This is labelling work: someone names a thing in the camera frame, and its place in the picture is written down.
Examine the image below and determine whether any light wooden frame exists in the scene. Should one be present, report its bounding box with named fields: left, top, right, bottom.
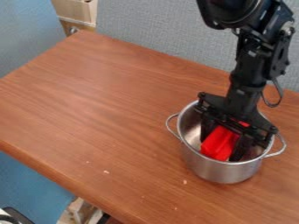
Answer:
left=51, top=0, right=99, bottom=36

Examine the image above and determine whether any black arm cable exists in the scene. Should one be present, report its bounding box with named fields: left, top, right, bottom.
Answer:
left=259, top=78, right=286, bottom=109

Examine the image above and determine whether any black and white object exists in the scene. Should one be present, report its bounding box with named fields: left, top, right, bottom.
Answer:
left=0, top=207, right=35, bottom=224

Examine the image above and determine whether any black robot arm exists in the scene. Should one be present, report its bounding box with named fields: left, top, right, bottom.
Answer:
left=196, top=0, right=295, bottom=162

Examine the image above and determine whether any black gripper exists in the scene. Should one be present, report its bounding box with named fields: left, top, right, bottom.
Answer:
left=195, top=87, right=278, bottom=162

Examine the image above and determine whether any wooden table leg frame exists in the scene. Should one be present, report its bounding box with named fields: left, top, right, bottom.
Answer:
left=56, top=198, right=103, bottom=224

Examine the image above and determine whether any stainless steel pot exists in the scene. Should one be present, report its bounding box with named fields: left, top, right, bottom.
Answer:
left=164, top=101, right=286, bottom=184

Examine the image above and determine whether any red plastic block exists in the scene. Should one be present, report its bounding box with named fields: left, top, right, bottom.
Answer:
left=200, top=125, right=241, bottom=162

